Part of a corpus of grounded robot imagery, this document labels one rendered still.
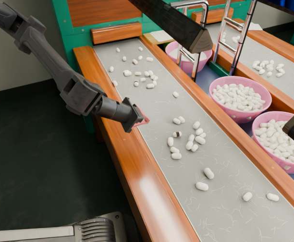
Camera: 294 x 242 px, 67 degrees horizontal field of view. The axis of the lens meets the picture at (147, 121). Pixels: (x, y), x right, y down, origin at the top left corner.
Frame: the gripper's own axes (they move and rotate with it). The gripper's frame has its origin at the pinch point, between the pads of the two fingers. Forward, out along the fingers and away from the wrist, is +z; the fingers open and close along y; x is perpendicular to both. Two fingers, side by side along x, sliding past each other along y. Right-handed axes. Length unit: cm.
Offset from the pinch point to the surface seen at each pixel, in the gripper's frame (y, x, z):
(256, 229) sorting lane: -39.6, -0.8, 19.0
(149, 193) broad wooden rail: -19.5, 12.1, -0.1
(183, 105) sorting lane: 13.6, -5.5, 26.1
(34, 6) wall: 163, 25, -14
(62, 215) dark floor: 24, 96, 19
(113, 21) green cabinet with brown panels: 84, -10, 12
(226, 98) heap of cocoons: 9.3, -18.5, 41.0
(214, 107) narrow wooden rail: 4.9, -13.5, 31.6
